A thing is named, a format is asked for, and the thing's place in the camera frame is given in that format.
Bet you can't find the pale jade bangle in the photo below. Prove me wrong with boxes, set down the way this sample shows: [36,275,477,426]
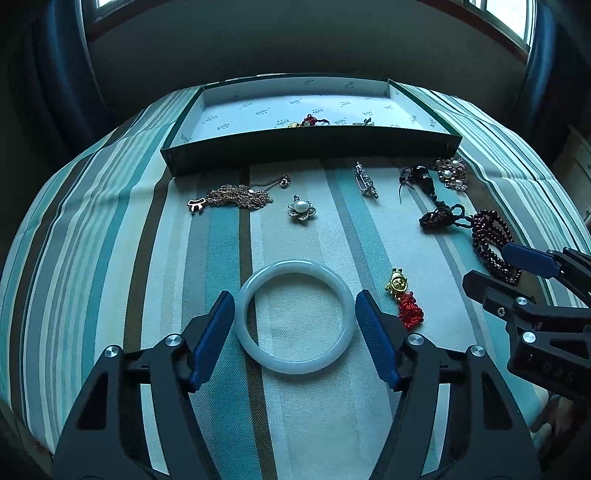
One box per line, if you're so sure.
[235,260,356,376]

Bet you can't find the small pearl flower brooch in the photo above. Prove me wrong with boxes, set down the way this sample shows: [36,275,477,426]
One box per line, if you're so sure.
[287,194,317,224]

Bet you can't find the green box with white lining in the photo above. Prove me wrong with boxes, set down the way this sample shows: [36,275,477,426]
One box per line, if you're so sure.
[160,78,462,178]

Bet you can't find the gold figure charm, red knot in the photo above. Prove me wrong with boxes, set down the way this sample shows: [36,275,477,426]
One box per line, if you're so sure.
[385,268,426,330]

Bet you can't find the rose gold chain necklace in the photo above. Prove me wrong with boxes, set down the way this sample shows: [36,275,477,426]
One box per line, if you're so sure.
[187,174,291,215]

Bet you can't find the striped teal bedsheet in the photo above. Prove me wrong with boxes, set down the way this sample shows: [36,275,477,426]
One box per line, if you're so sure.
[0,83,591,480]

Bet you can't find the dark red bead bracelet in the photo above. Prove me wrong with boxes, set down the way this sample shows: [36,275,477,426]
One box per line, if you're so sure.
[471,209,525,283]

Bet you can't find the wooden furniture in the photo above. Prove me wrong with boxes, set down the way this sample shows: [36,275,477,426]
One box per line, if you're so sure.
[549,124,591,195]

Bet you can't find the silver rhinestone bar brooch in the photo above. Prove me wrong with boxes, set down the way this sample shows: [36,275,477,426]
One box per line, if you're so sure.
[353,161,380,200]

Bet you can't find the blue curtain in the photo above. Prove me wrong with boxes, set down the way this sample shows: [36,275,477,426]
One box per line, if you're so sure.
[32,0,107,153]
[512,4,578,139]

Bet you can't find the dark carved pendant with cord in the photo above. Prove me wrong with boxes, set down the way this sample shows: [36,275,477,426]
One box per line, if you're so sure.
[419,203,476,232]

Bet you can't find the black pendant with cord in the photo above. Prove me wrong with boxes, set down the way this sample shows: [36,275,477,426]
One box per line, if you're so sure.
[398,164,437,204]

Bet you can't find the window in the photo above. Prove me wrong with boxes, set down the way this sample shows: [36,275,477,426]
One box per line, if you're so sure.
[466,0,546,61]
[90,0,139,24]

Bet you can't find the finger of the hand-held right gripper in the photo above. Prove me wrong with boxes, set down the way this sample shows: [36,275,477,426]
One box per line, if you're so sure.
[501,242,591,296]
[462,270,591,344]

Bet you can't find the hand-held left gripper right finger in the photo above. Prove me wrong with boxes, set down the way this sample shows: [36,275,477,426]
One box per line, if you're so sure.
[355,290,541,480]

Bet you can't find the large pearl rhinestone brooch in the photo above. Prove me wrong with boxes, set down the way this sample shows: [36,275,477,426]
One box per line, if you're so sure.
[431,157,469,192]

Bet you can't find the red knot charm with gold bead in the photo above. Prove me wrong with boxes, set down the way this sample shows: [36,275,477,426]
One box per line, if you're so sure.
[288,114,329,129]

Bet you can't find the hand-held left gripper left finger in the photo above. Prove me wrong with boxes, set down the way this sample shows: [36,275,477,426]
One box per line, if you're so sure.
[53,290,236,480]

